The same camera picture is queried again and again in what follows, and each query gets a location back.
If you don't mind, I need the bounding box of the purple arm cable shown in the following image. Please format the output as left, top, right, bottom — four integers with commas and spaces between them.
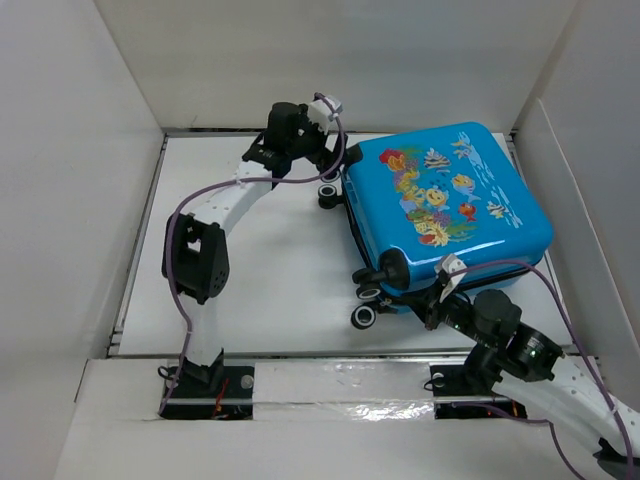
157, 93, 349, 416
449, 259, 634, 480

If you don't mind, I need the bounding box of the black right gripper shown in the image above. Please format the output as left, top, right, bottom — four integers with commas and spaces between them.
398, 278, 495, 348

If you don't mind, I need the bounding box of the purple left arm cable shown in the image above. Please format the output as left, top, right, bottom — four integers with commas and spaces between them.
157, 93, 349, 416

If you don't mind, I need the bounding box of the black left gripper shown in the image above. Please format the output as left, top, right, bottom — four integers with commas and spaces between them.
288, 106, 348, 174

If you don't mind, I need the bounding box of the aluminium mounting rail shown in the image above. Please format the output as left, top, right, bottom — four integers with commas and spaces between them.
97, 348, 581, 362

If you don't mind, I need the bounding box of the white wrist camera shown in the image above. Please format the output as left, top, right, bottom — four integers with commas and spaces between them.
307, 92, 343, 134
435, 254, 467, 303

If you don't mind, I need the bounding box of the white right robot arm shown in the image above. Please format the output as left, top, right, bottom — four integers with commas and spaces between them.
424, 289, 639, 479

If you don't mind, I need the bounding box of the blue hard-shell suitcase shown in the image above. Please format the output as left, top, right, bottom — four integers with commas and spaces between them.
318, 122, 553, 330

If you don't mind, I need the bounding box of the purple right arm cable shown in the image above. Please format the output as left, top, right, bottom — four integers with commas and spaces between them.
449, 259, 634, 480

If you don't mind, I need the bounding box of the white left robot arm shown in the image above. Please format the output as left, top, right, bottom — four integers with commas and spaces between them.
162, 93, 346, 397

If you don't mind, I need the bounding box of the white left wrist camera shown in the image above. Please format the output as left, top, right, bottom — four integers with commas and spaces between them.
307, 92, 343, 134

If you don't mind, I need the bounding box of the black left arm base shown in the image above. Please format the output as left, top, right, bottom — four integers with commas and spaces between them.
160, 365, 255, 421

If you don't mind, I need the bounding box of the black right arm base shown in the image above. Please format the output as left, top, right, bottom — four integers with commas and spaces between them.
423, 364, 528, 420

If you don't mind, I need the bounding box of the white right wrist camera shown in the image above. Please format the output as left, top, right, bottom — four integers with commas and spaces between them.
435, 254, 467, 303

